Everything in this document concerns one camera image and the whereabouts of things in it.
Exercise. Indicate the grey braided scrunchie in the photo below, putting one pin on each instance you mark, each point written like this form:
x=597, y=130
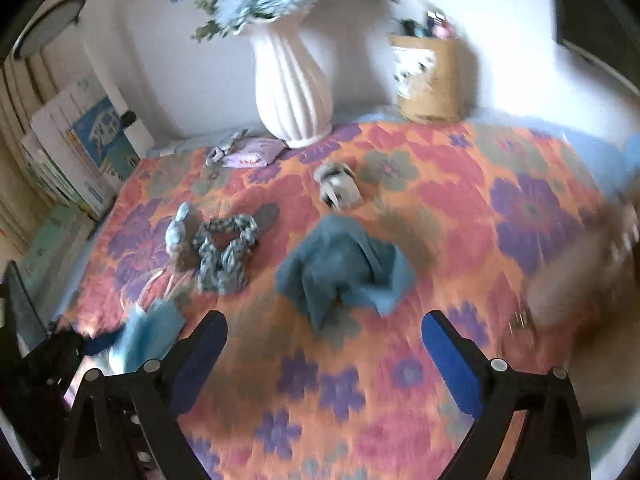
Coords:
x=207, y=260

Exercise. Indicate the small light blue plush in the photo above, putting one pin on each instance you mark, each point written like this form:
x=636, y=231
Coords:
x=177, y=235

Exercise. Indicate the white ribbed vase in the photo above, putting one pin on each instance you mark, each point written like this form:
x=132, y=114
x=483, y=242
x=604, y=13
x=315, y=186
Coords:
x=290, y=90

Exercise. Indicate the black wall screen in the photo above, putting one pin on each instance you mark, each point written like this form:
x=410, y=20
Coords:
x=600, y=10

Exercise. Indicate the brown paper bag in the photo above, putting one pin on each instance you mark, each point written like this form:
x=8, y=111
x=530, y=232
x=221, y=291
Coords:
x=580, y=270

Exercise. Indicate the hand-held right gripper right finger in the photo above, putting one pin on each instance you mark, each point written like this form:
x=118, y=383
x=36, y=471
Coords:
x=450, y=365

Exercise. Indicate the stack of books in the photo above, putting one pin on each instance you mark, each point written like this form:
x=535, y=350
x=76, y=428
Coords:
x=45, y=150

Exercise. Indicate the purple tissue packet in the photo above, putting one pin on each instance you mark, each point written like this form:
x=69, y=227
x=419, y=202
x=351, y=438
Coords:
x=252, y=152

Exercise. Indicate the blue cover book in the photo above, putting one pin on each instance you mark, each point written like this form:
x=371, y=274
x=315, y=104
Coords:
x=100, y=135

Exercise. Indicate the round grey disc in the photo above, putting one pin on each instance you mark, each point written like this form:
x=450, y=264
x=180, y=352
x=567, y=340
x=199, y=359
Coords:
x=47, y=25

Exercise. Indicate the green book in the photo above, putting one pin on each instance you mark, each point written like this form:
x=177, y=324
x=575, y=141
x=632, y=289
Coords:
x=55, y=240

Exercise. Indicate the grey fabric bow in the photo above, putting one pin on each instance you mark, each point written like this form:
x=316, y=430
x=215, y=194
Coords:
x=217, y=154

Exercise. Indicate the teal cloth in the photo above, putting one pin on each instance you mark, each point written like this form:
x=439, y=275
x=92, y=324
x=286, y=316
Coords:
x=340, y=260

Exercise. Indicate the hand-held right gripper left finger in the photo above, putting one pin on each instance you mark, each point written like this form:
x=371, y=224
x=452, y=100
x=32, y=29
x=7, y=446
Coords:
x=200, y=360

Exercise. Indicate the blue face mask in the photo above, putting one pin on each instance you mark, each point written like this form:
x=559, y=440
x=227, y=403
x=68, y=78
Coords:
x=150, y=330

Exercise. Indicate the floral woven blanket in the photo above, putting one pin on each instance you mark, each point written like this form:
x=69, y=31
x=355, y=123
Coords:
x=400, y=270

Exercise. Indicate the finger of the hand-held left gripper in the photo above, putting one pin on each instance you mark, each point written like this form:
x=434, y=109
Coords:
x=100, y=346
x=22, y=310

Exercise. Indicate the bamboo pen holder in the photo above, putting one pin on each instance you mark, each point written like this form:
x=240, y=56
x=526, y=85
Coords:
x=425, y=80

